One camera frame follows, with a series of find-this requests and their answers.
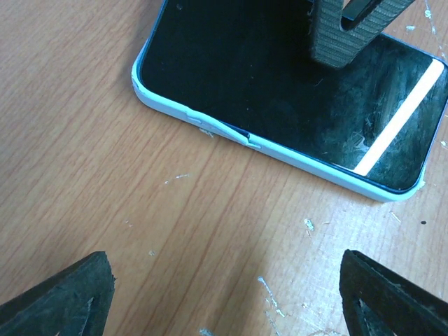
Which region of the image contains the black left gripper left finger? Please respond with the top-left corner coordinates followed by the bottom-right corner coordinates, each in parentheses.
top-left (1, 251), bottom-right (116, 335)

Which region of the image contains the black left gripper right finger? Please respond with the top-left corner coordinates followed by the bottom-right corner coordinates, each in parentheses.
top-left (339, 250), bottom-right (447, 335)

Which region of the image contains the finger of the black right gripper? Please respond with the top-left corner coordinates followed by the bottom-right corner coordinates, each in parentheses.
top-left (310, 0), bottom-right (413, 69)

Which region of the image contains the blue phone black screen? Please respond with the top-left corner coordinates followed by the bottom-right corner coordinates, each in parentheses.
top-left (138, 0), bottom-right (448, 193)

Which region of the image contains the light blue phone case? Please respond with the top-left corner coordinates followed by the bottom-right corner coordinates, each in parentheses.
top-left (131, 0), bottom-right (448, 203)

